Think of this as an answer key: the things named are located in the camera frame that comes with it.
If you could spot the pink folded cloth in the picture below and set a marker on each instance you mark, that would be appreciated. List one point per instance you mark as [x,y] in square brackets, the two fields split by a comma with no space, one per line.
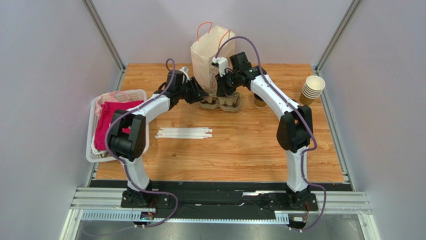
[105,119]

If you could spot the white plastic basket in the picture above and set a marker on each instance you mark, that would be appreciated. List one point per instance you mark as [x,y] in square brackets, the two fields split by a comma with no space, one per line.
[93,155]

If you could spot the brown paper coffee cup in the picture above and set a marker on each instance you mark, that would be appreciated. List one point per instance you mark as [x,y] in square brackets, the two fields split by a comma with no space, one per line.
[259,102]

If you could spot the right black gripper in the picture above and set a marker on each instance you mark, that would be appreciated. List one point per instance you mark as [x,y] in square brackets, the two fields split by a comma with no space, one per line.
[220,85]

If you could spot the cardboard cup carrier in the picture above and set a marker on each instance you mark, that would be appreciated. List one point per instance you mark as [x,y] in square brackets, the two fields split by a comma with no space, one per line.
[231,103]

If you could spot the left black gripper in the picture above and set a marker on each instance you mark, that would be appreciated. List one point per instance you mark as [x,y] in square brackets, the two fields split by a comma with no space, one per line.
[197,93]

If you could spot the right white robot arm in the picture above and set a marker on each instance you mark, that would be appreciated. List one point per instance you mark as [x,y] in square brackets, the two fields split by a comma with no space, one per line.
[294,130]

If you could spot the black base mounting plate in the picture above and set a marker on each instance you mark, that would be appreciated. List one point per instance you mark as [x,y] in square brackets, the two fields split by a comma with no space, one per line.
[209,200]

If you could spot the stack of paper cups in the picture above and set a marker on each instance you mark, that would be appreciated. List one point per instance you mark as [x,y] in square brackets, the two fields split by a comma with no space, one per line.
[311,90]

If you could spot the white paper takeout bag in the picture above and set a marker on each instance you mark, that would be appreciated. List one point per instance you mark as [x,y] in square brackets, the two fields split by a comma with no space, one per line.
[209,40]

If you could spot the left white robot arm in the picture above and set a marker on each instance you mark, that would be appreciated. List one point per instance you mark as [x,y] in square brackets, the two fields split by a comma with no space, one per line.
[126,138]

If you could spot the bundle of wrapped straws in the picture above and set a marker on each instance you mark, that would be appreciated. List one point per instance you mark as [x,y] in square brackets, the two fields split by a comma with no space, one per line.
[184,133]

